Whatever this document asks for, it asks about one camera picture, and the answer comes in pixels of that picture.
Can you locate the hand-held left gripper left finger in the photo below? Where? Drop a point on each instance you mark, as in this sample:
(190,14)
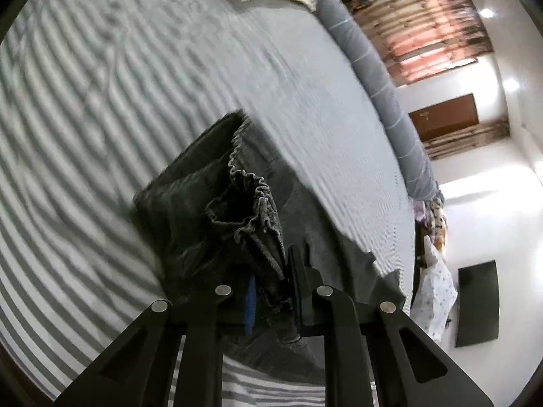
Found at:
(250,305)

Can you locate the dark grey denim pants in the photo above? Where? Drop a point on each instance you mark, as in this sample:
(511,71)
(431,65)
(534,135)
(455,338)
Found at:
(191,220)

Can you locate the white dotted cloth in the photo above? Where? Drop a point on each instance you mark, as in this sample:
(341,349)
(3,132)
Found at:
(432,296)

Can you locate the black wall television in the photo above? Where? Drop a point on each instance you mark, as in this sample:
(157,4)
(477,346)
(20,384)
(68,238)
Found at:
(477,301)

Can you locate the brown wooden door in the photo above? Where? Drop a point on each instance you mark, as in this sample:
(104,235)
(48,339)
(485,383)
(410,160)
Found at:
(445,116)

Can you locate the grey striped bed sheet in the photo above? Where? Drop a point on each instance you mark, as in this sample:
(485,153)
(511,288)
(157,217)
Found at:
(127,72)

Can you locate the round ceiling light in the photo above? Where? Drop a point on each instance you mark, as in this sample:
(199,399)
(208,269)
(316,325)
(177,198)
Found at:
(512,83)
(488,12)

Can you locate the grey rolled duvet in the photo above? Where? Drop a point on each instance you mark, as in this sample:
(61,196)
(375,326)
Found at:
(373,72)

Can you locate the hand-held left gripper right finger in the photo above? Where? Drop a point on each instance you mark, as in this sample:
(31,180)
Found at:
(302,301)

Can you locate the pile of colourful clothes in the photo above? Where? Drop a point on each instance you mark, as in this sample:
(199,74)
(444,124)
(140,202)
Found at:
(430,218)

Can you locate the pink patterned curtain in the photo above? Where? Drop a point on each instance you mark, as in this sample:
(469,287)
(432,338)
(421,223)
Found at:
(424,21)

